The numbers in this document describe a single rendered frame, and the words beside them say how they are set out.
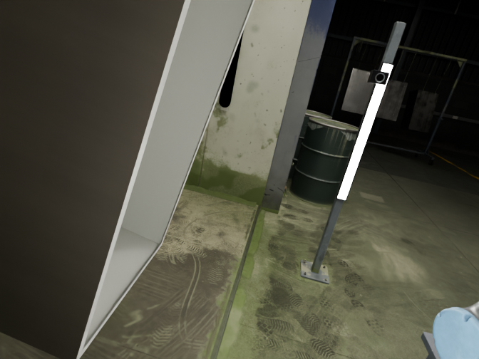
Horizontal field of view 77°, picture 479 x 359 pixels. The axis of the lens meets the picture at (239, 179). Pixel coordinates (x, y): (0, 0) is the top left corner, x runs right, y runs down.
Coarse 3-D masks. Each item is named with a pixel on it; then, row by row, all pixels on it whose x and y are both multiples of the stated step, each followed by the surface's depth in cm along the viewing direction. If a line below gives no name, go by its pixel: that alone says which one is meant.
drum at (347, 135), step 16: (320, 128) 311; (336, 128) 303; (304, 144) 332; (320, 144) 314; (336, 144) 309; (352, 144) 315; (304, 160) 331; (320, 160) 318; (336, 160) 316; (304, 176) 332; (320, 176) 322; (336, 176) 324; (304, 192) 335; (320, 192) 328; (336, 192) 336
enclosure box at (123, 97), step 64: (0, 0) 51; (64, 0) 50; (128, 0) 48; (192, 0) 101; (0, 64) 55; (64, 64) 53; (128, 64) 52; (192, 64) 108; (0, 128) 59; (64, 128) 57; (128, 128) 55; (192, 128) 115; (0, 192) 64; (64, 192) 62; (128, 192) 61; (0, 256) 70; (64, 256) 68; (128, 256) 121; (0, 320) 78; (64, 320) 74
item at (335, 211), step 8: (400, 24) 158; (392, 32) 161; (400, 32) 159; (392, 40) 161; (400, 40) 160; (392, 48) 162; (384, 56) 165; (392, 56) 163; (336, 200) 194; (336, 208) 196; (336, 216) 198; (328, 224) 201; (328, 232) 203; (328, 240) 204; (320, 248) 207; (320, 256) 209; (312, 264) 217; (320, 264) 211
